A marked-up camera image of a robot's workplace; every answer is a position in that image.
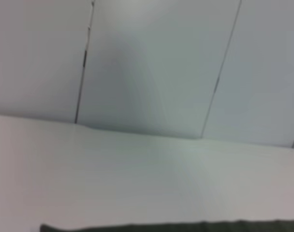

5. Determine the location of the dark green FREE t-shirt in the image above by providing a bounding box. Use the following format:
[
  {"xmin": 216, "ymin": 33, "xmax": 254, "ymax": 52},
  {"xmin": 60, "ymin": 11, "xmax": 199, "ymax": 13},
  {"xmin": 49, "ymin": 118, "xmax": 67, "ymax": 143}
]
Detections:
[{"xmin": 39, "ymin": 218, "xmax": 294, "ymax": 232}]

